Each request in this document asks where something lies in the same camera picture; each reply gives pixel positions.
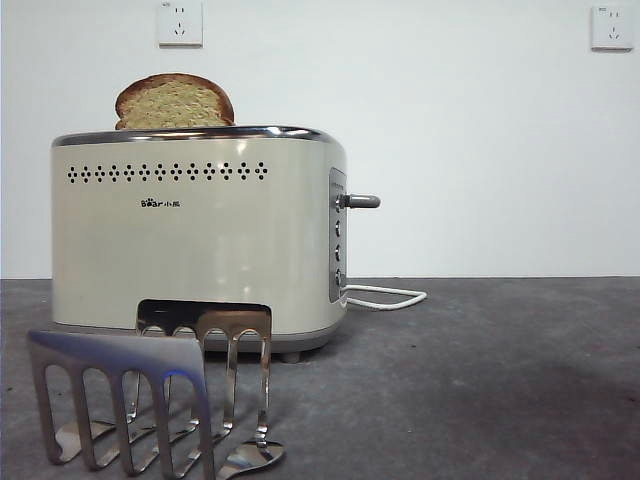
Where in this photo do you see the shiny metal toast rack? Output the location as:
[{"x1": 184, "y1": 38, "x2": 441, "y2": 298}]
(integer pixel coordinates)
[{"x1": 25, "y1": 298, "x2": 287, "y2": 479}]

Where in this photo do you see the brown-crusted bread slice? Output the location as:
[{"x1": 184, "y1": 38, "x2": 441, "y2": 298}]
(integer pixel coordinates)
[{"x1": 114, "y1": 73, "x2": 236, "y2": 131}]

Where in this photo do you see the grey toaster lever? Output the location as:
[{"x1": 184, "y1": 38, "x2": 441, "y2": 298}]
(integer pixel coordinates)
[{"x1": 339, "y1": 193, "x2": 382, "y2": 211}]

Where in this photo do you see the white power cable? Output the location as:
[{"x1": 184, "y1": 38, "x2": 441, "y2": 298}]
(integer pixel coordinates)
[{"x1": 344, "y1": 283, "x2": 429, "y2": 312}]

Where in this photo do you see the white wall socket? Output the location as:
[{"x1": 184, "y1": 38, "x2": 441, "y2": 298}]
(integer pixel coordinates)
[
  {"x1": 158, "y1": 0, "x2": 205, "y2": 49},
  {"x1": 589, "y1": 5, "x2": 635, "y2": 53}
]

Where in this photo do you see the cream two-slot toaster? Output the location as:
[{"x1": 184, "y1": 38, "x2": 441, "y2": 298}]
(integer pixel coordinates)
[{"x1": 49, "y1": 124, "x2": 349, "y2": 364}]

